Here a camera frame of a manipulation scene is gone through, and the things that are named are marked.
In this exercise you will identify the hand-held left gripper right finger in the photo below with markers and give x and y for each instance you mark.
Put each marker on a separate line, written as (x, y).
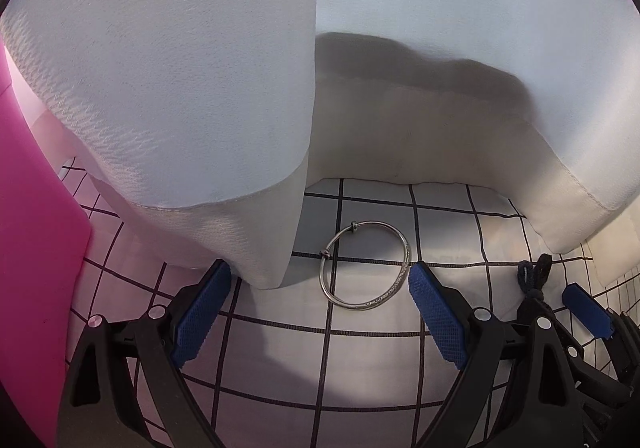
(440, 323)

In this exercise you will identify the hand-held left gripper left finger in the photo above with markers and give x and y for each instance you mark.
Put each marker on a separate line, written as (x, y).
(200, 320)

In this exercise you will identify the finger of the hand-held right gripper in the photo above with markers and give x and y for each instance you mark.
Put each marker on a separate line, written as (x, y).
(600, 373)
(587, 312)

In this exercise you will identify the silver bangle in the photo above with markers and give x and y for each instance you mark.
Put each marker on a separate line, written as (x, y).
(350, 306)

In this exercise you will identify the black checked white tablecloth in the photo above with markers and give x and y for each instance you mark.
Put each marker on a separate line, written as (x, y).
(370, 368)

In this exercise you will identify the pink folder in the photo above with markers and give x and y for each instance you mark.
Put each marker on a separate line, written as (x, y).
(30, 253)

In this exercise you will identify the white fabric box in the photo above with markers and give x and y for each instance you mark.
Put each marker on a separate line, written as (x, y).
(175, 78)

